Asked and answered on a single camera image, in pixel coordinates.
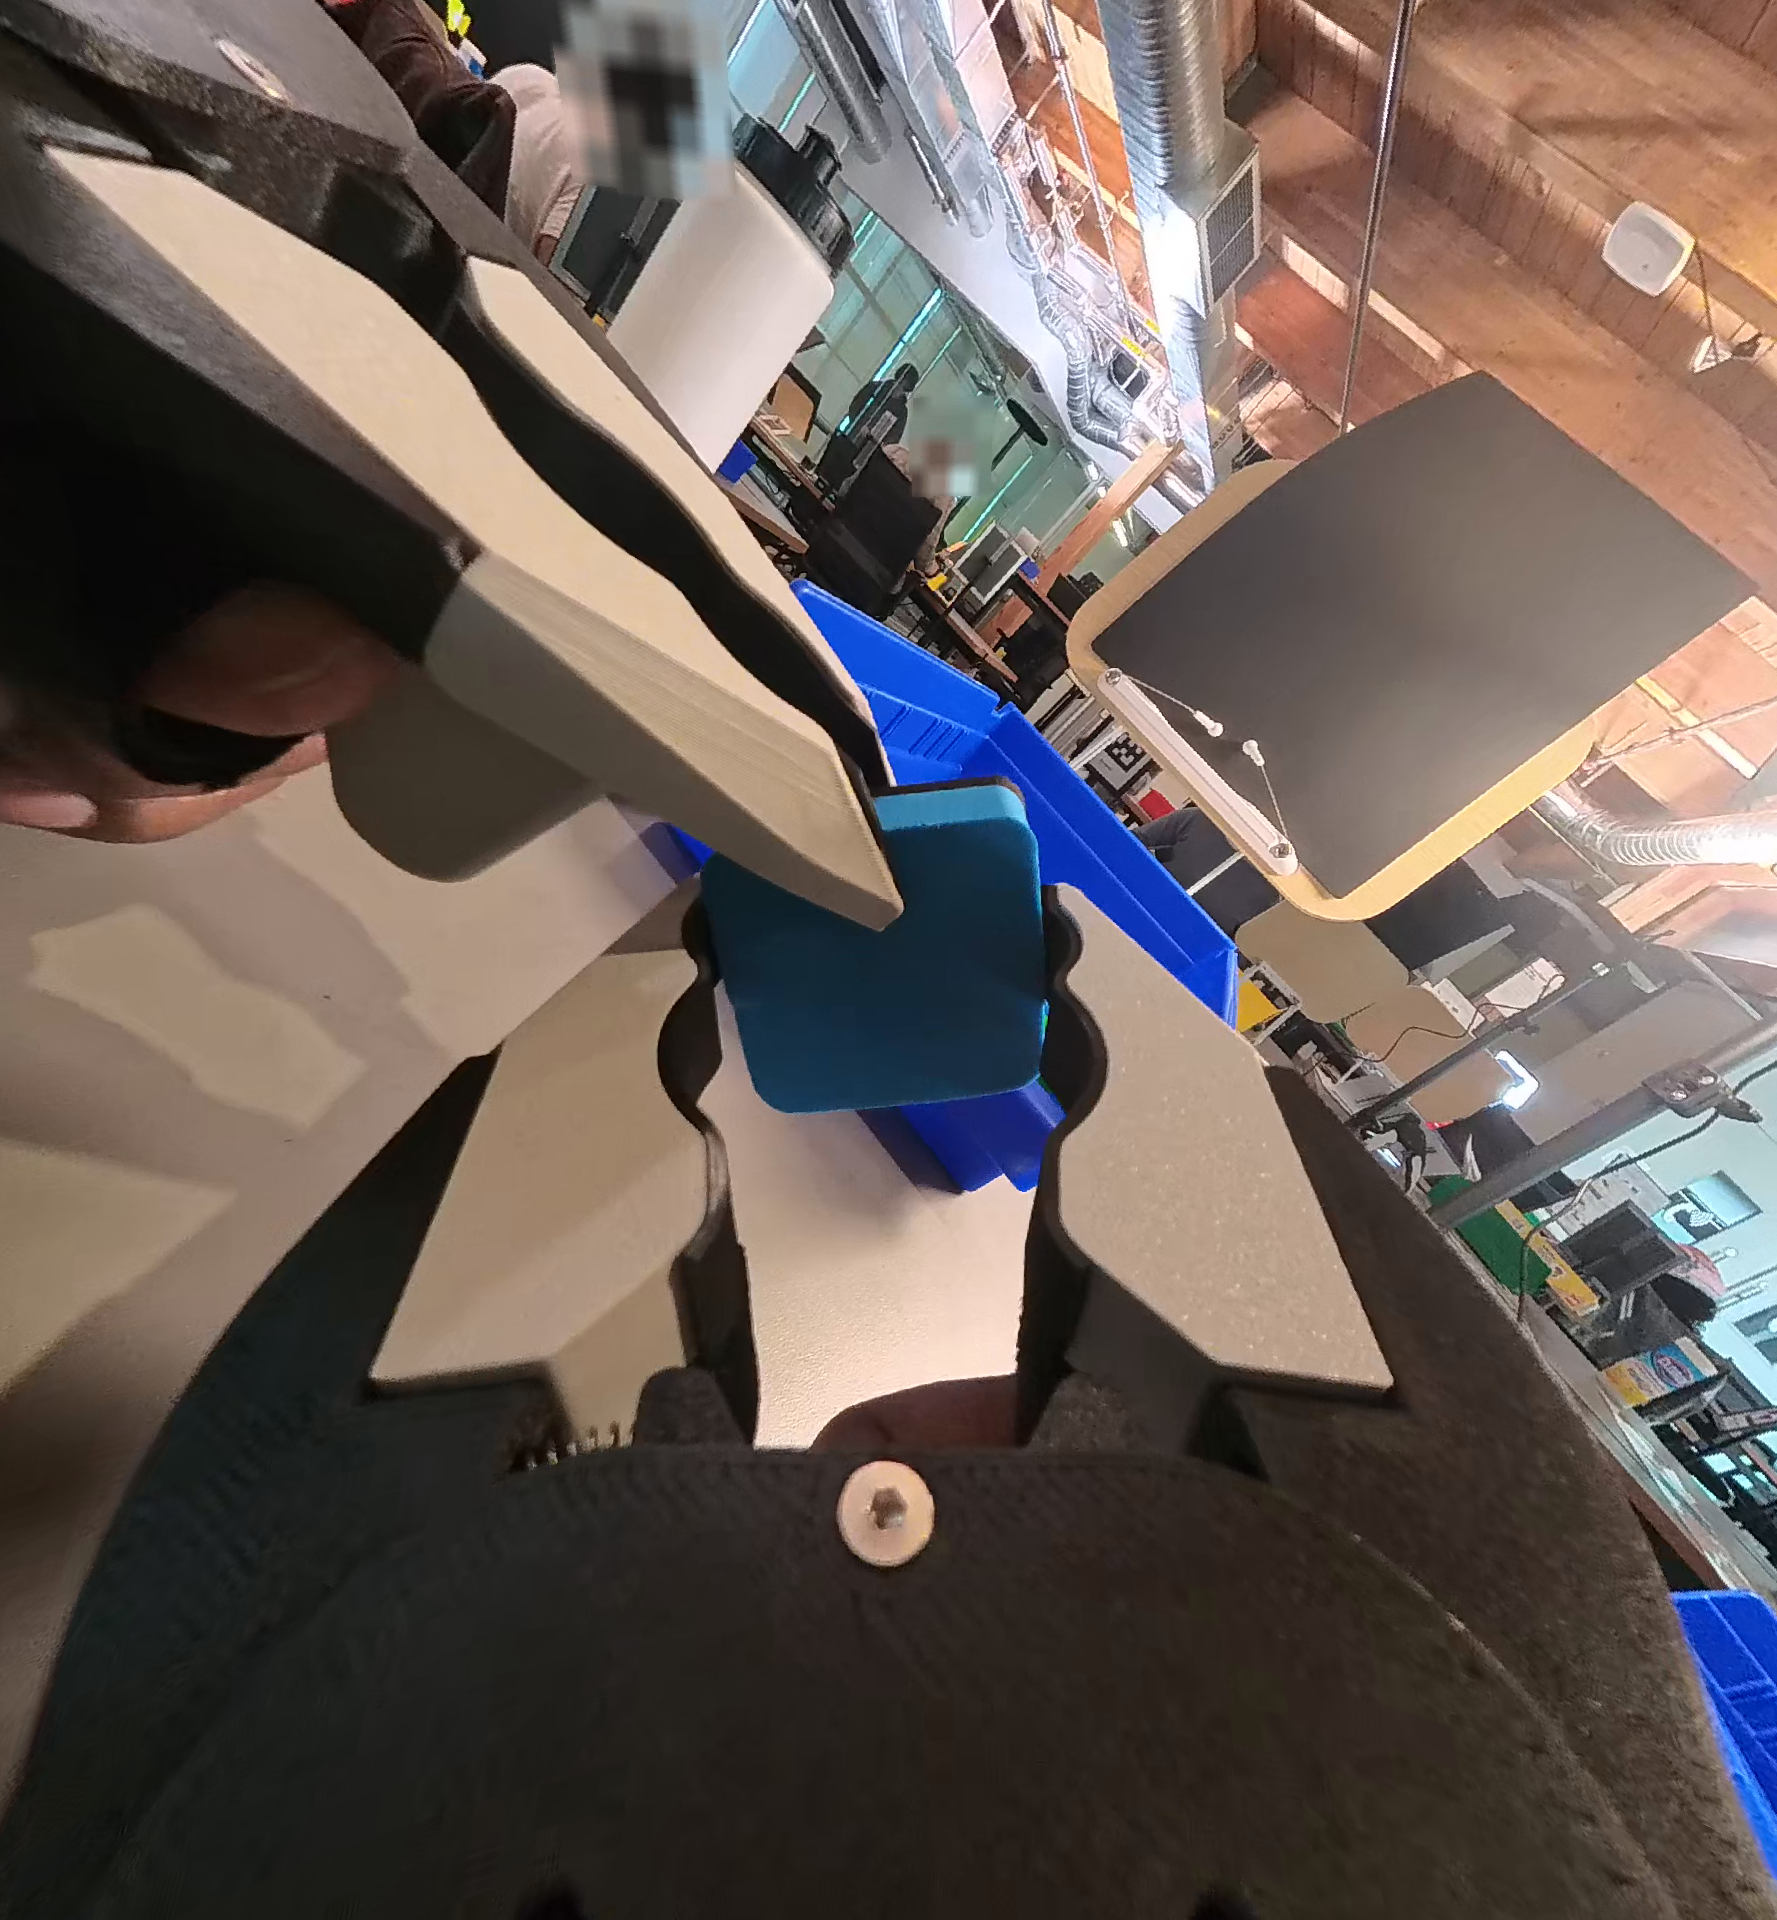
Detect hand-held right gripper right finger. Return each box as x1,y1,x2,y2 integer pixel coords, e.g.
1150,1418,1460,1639
1020,885,1394,1454

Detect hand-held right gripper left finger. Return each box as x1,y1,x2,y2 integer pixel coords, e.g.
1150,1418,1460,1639
370,885,740,1448

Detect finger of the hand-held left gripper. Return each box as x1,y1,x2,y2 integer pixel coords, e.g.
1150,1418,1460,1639
46,148,906,932
439,258,892,796

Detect light blue foam block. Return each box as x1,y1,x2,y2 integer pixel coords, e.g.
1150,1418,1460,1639
700,779,1052,1116

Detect large blue plastic bin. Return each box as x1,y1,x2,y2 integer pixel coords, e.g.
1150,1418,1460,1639
663,577,1243,1198

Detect person's left hand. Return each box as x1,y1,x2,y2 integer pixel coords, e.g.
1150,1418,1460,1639
0,582,401,846

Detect white paper roll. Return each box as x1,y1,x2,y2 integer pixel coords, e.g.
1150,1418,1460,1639
605,165,838,474

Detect green bin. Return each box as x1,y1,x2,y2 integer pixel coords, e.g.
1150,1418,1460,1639
1429,1174,1558,1300

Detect tan acoustic panel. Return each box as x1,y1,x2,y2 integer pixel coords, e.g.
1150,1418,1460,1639
1232,900,1415,1029

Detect black office chair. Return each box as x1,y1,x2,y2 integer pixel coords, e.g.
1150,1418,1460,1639
805,451,951,615

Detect dark brown jacket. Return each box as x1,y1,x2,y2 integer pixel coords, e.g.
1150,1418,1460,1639
325,0,519,218

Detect metal light stand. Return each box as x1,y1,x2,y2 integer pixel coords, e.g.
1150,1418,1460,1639
1429,975,1777,1235

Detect white ceiling access point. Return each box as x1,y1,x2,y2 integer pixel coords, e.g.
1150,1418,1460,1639
1604,199,1697,298

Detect wide silver ceiling duct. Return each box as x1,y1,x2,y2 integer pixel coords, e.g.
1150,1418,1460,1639
776,0,897,168

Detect large silver vented duct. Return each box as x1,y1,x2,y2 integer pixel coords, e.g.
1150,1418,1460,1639
1096,0,1265,453

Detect black board tan frame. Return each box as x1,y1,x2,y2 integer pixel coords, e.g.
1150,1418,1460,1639
1064,372,1760,923

